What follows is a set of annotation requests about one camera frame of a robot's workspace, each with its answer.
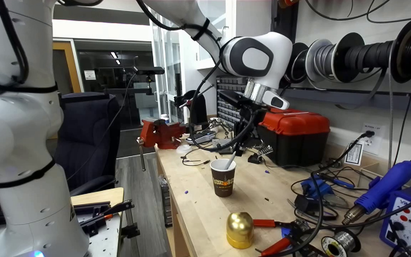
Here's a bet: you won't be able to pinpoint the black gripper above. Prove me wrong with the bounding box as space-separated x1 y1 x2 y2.
239 102 269 154

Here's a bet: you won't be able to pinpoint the gray marker pen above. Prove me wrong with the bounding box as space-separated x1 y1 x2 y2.
224 150 239 172

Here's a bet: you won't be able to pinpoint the brown paper cup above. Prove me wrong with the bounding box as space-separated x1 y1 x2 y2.
208 157 238 199

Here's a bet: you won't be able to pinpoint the helping hand stand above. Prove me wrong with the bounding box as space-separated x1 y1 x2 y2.
246 144 273 166

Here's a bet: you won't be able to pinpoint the gray parts drawer cabinet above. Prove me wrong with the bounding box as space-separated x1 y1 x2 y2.
212 76 245 126

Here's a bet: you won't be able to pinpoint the red and black toolbox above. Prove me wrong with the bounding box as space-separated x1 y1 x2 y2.
258 107 332 169

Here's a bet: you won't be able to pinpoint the gold metal dome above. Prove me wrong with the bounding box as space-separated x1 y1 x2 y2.
225 210 255 252

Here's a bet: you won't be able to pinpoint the red bench vise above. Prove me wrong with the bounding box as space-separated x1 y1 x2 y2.
136 117 186 152

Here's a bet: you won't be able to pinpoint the white paper tag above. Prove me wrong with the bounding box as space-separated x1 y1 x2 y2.
342 142 365 167

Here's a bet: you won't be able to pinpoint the blue hot air gun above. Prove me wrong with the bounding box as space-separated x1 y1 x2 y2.
341 160 411 227

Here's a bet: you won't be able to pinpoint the dark office chair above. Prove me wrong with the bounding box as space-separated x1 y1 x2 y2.
54 90 121 193

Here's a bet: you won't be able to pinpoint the black orange bar clamp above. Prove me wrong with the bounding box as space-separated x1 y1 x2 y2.
77 199 135 239

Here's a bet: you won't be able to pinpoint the gray wrist camera mount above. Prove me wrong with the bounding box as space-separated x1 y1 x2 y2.
242 80 291 113

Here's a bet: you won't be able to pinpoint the blue cable connector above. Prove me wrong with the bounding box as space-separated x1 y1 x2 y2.
301 176 333 200

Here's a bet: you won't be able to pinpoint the red handled pliers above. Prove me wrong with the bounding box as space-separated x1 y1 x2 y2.
251 217 308 257

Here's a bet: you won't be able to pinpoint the small black wire spool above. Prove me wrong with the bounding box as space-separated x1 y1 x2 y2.
288 42 309 89

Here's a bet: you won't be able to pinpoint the black outlet power cable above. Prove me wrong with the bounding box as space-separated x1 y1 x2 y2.
281 129 376 257

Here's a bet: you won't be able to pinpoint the white wire spool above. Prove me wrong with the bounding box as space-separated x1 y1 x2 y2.
303 37 341 85

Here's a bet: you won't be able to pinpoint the dark wall spool rail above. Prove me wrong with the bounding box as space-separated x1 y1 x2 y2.
285 85 411 114

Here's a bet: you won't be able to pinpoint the white wall outlet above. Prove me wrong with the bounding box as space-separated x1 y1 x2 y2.
359 123 380 146

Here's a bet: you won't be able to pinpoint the solder wire spool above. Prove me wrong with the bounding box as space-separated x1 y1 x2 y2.
319 229 362 257

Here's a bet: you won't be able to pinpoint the long black wire spool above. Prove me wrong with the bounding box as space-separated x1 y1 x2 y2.
332 30 393 85

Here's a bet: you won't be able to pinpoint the wooden door frame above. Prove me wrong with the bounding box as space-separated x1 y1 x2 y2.
51 39 85 96

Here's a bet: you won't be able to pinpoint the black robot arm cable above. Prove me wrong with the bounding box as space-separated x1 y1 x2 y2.
0 0 269 254

